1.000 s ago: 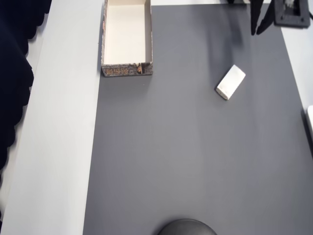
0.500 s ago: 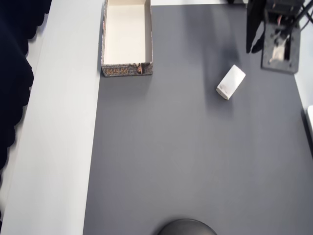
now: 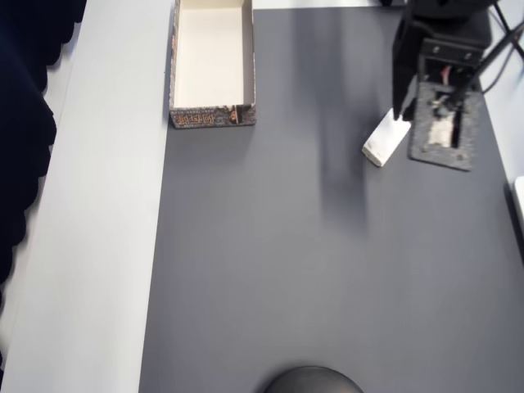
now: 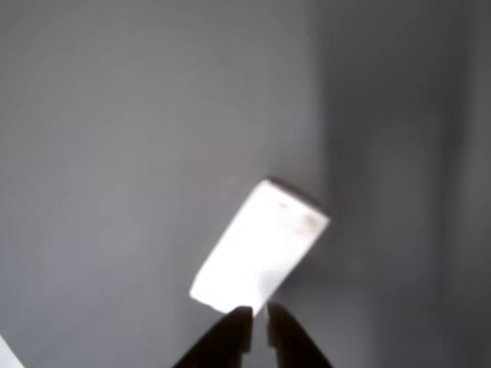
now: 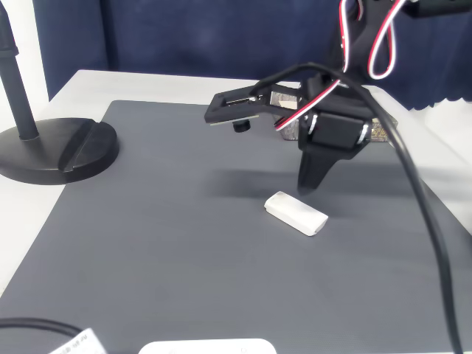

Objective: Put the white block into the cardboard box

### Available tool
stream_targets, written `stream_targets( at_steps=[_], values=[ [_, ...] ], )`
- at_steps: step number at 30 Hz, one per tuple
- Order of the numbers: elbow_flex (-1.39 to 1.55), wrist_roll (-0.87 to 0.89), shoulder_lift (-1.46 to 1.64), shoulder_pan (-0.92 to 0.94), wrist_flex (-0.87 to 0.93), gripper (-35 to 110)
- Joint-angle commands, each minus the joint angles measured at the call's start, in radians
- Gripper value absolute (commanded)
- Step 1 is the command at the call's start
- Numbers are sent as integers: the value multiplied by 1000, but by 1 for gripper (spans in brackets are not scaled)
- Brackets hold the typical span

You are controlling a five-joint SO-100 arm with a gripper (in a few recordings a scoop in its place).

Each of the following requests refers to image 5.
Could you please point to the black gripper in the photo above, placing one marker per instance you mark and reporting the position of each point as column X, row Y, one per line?
column 333, row 130

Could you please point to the white eraser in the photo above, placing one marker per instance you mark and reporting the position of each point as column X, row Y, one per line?
column 296, row 214

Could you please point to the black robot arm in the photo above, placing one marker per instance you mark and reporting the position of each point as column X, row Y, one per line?
column 359, row 44

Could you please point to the stone-patterned cardboard box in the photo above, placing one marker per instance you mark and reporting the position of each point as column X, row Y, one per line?
column 381, row 132

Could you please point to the dark blue curtain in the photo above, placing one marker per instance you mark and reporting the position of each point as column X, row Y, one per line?
column 184, row 37

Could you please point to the white rounded flat device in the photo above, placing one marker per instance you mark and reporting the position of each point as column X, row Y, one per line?
column 206, row 347

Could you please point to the black round-base camera stand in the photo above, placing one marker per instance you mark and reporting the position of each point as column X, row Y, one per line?
column 73, row 155

